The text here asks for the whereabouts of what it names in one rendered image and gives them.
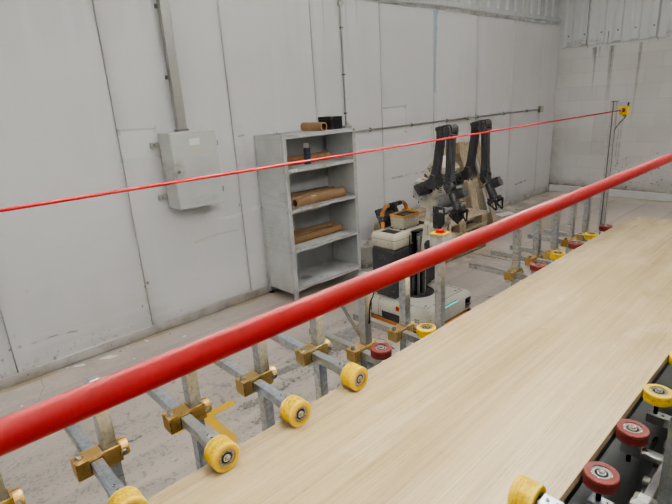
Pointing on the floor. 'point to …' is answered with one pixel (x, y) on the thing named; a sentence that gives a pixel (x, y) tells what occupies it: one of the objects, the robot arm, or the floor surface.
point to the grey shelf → (296, 267)
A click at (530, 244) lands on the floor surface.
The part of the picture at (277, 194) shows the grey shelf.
